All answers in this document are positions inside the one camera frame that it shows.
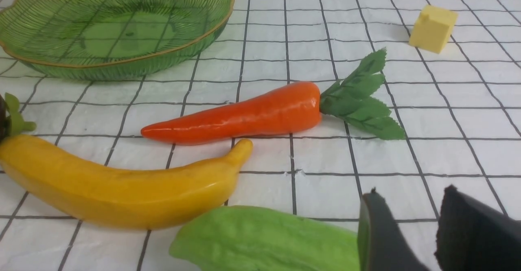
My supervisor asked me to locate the green glass leaf plate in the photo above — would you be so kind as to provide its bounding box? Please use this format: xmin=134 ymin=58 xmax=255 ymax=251
xmin=1 ymin=0 xmax=235 ymax=81

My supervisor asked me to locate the green plastic chayote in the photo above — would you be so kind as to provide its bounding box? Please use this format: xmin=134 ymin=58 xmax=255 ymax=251
xmin=169 ymin=205 xmax=361 ymax=271

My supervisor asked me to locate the orange plastic carrot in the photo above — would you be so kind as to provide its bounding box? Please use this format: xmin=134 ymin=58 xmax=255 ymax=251
xmin=141 ymin=48 xmax=405 ymax=145

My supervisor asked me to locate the yellow plastic banana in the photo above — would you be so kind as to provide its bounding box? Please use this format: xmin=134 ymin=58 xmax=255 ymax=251
xmin=1 ymin=135 xmax=253 ymax=229

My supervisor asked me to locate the white grid tablecloth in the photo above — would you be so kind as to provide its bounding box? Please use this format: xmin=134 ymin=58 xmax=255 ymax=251
xmin=1 ymin=0 xmax=521 ymax=271

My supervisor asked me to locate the dark purple mangosteen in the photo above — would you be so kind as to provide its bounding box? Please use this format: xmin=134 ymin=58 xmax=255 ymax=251
xmin=0 ymin=93 xmax=37 ymax=141

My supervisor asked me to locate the yellow foam cube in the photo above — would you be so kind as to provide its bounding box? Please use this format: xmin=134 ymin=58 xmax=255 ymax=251
xmin=409 ymin=4 xmax=458 ymax=54

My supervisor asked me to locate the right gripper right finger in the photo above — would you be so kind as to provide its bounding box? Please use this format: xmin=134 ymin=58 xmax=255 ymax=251
xmin=435 ymin=185 xmax=521 ymax=271

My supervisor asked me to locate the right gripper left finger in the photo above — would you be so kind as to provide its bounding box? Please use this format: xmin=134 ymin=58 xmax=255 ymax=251
xmin=357 ymin=188 xmax=428 ymax=271

